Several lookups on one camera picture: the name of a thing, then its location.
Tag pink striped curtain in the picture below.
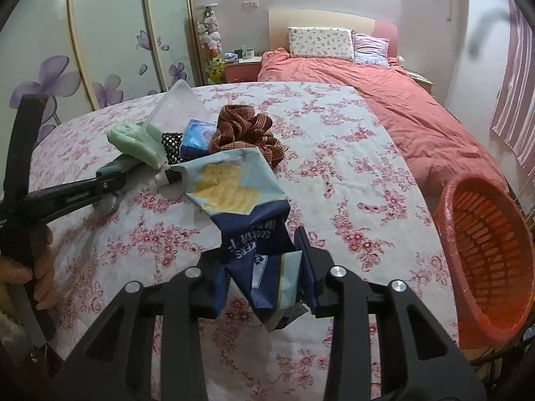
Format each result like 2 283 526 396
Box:
490 0 535 175

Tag beige pink headboard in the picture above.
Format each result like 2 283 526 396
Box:
269 8 398 57

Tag pink floral tablecloth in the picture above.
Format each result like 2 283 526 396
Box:
51 83 458 400

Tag hanging plush toys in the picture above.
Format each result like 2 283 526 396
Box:
196 4 225 84

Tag clear plastic container lid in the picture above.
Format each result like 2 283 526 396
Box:
142 80 212 133

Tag pink left nightstand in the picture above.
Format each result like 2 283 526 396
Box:
225 56 262 83

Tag person's left hand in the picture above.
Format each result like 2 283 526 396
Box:
1 226 58 319

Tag right nightstand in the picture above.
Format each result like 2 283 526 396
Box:
406 70 433 94

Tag coral red duvet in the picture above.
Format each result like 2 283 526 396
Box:
257 48 509 197

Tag blue cracker snack bag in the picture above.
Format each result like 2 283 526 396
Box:
173 148 307 331

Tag blue tissue pack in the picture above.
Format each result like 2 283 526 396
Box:
180 119 217 158

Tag white mug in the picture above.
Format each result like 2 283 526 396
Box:
243 49 255 59

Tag floral white pillow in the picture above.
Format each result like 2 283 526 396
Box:
288 26 354 61

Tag pink striped pillow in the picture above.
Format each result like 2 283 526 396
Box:
352 30 390 67

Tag green fuzzy sock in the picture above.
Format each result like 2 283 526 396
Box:
107 122 167 169

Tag floral sliding wardrobe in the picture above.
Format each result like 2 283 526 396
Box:
0 0 198 151

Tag brown striped cloth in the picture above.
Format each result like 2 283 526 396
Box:
209 104 285 168

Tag black white beaded mat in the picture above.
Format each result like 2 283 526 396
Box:
162 132 185 166

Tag orange plastic laundry basket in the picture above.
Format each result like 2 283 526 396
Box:
434 174 534 350

